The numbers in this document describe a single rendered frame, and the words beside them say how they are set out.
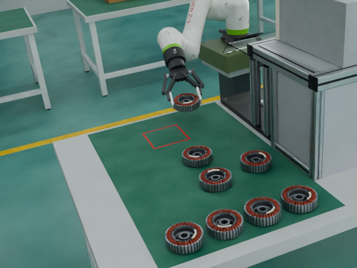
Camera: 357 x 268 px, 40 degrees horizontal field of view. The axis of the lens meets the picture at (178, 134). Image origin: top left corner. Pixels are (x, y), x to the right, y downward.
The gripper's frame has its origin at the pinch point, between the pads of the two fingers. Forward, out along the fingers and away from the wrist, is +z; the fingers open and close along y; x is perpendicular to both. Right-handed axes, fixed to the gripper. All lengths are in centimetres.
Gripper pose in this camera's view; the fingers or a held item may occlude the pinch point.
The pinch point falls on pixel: (186, 100)
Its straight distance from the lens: 206.7
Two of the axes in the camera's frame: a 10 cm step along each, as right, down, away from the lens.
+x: 0.0, 5.2, 8.6
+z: 2.1, 8.4, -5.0
